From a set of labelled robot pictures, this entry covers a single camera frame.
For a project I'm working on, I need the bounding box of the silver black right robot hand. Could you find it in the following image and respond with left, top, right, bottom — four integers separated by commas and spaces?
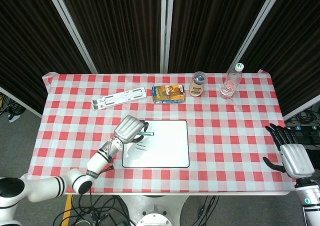
262, 123, 316, 180

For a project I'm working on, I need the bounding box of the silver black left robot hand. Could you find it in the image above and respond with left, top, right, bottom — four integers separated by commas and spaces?
113, 114, 149, 145

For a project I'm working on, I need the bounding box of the red white checkered tablecloth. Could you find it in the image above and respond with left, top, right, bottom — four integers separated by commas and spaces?
21, 69, 294, 196

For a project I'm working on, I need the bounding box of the black fabric item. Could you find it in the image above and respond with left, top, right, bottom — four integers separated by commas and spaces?
306, 147, 320, 172

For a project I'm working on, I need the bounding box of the black power strip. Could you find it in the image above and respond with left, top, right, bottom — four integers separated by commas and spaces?
286, 125, 320, 145

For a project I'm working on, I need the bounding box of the white folding stand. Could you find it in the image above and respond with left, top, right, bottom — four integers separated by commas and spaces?
91, 86, 147, 111

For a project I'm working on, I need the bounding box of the white board with black rim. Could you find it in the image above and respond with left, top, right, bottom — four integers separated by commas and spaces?
121, 119, 190, 169

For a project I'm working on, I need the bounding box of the orange blue snack packet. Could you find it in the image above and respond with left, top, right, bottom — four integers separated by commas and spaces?
152, 84, 187, 105

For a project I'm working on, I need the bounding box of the yellow floor tape strip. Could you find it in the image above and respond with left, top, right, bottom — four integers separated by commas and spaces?
61, 194, 74, 226

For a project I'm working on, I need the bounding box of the clear plastic water bottle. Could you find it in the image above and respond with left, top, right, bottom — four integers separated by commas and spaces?
219, 62, 245, 99

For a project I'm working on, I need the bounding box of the dark ribbed partition panel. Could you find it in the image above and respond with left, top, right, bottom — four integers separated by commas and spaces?
227, 0, 320, 122
0, 0, 98, 119
161, 0, 286, 74
44, 0, 167, 74

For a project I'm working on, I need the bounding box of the black cable tangle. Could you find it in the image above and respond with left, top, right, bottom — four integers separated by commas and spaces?
284, 105, 320, 127

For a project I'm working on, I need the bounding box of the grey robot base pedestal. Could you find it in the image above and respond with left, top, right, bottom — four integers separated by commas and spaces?
121, 194, 191, 226

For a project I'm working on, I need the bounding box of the black floor cable bundle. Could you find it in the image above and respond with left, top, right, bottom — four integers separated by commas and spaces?
53, 193, 131, 226

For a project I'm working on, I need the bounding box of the black cable with inline switch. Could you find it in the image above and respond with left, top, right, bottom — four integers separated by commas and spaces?
196, 195, 217, 226

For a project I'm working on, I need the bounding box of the cable tangle with white plug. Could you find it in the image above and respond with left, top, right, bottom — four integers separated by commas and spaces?
0, 92, 25, 123

